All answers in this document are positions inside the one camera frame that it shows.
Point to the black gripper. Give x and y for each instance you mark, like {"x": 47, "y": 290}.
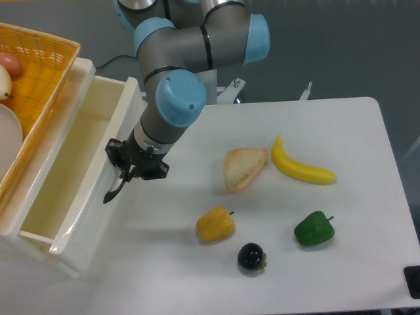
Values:
{"x": 131, "y": 159}

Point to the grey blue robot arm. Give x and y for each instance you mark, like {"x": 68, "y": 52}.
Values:
{"x": 171, "y": 55}

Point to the white drawer cabinet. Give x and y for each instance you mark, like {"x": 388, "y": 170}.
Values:
{"x": 17, "y": 200}

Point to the yellow bell pepper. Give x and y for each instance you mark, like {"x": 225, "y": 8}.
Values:
{"x": 215, "y": 225}

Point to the toast bread slice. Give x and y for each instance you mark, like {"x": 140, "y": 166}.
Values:
{"x": 242, "y": 165}

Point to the white plate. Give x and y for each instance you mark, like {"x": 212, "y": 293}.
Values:
{"x": 11, "y": 138}

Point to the yellow woven basket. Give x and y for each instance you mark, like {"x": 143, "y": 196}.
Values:
{"x": 46, "y": 61}

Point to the yellow banana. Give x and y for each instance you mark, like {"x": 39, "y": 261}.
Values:
{"x": 297, "y": 170}

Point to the dark purple eggplant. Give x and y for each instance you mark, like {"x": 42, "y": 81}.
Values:
{"x": 252, "y": 257}

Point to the red apple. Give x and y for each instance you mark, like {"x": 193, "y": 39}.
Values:
{"x": 12, "y": 64}

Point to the pale yellow pear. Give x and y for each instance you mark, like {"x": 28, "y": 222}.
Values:
{"x": 5, "y": 84}

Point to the green bell pepper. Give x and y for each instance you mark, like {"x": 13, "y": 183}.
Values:
{"x": 314, "y": 229}

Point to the black device at edge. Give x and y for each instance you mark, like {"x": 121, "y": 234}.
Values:
{"x": 412, "y": 276}

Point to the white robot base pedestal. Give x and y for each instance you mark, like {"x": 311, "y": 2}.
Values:
{"x": 209, "y": 79}

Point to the white metal bracket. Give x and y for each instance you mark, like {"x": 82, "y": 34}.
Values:
{"x": 230, "y": 94}

